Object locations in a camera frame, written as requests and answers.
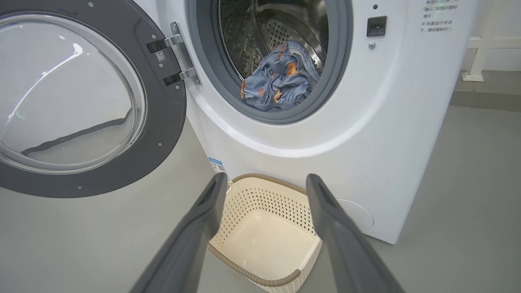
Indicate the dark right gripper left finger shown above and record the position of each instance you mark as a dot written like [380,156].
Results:
[191,244]

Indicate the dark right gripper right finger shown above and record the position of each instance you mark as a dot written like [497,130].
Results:
[350,252]

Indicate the black round glass washer door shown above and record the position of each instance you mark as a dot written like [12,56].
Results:
[163,134]

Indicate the blue garment with orange print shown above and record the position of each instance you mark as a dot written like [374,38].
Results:
[281,81]

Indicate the cream perforated laundry basket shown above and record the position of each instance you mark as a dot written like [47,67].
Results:
[264,244]

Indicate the white front-load washing machine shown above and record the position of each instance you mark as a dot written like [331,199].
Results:
[386,122]

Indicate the silver metal door hinge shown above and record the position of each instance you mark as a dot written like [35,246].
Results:
[183,53]

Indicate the blue white energy label sticker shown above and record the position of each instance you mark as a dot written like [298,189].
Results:
[217,166]

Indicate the white metal railing frame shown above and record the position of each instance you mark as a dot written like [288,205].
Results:
[478,57]

